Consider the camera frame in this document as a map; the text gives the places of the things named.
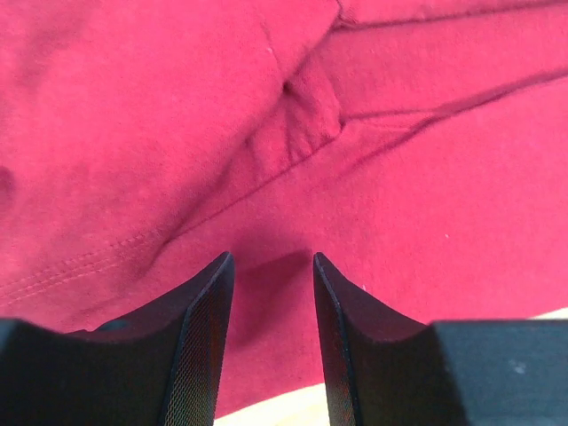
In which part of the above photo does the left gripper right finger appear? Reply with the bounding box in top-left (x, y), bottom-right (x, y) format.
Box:
top-left (313, 253), bottom-right (462, 425)

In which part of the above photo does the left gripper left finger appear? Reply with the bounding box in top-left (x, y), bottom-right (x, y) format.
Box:
top-left (59, 252), bottom-right (234, 425)

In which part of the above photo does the dark red t shirt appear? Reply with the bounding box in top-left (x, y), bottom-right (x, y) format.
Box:
top-left (1, 1), bottom-right (567, 415)

